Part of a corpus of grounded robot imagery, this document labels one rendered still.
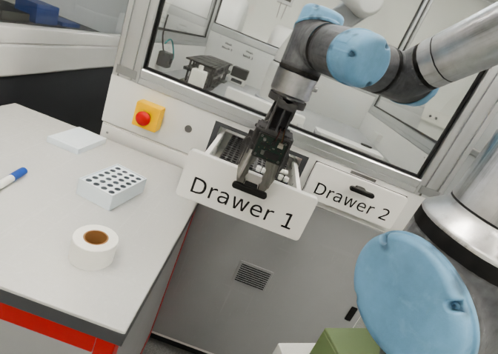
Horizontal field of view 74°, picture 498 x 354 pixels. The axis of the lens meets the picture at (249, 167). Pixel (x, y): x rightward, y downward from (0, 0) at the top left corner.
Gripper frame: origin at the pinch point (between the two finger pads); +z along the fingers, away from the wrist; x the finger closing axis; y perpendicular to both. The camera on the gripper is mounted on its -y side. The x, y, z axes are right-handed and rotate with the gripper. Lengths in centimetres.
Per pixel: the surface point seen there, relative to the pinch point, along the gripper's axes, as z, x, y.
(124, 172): 11.4, -28.4, -6.6
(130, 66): -8, -42, -30
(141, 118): 2.6, -33.0, -22.5
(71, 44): -1, -80, -64
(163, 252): 14.5, -11.0, 11.8
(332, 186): 2.6, 24.2, -28.1
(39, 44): 0, -81, -48
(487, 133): -28, 156, -186
